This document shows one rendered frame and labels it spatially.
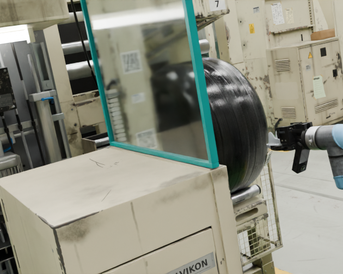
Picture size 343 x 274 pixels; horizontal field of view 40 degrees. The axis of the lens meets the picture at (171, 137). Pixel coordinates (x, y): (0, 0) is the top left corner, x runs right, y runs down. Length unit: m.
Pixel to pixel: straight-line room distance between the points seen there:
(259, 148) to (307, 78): 4.68
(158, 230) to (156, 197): 0.07
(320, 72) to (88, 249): 5.90
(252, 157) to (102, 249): 0.96
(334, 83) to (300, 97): 0.67
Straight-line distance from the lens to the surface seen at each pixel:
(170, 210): 0.97
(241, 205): 1.93
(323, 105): 6.65
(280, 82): 6.55
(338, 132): 1.41
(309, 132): 1.49
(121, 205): 0.91
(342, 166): 1.44
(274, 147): 1.59
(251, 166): 1.78
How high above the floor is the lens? 1.55
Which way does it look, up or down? 11 degrees down
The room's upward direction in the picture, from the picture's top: 10 degrees counter-clockwise
